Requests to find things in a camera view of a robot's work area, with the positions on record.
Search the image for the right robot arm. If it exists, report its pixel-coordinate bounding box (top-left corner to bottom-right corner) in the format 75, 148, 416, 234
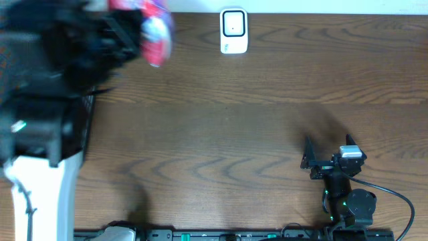
300, 135, 377, 241

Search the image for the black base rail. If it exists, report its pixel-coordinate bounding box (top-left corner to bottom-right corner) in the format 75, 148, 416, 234
73, 228, 396, 241

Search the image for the grey plastic mesh basket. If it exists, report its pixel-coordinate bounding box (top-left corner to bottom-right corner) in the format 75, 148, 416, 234
0, 9, 96, 161

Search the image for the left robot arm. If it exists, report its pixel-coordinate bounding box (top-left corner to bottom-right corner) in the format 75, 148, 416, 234
1, 1, 142, 240

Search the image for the red purple snack packet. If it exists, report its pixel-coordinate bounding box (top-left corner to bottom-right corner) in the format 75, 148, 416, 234
108, 0, 174, 68

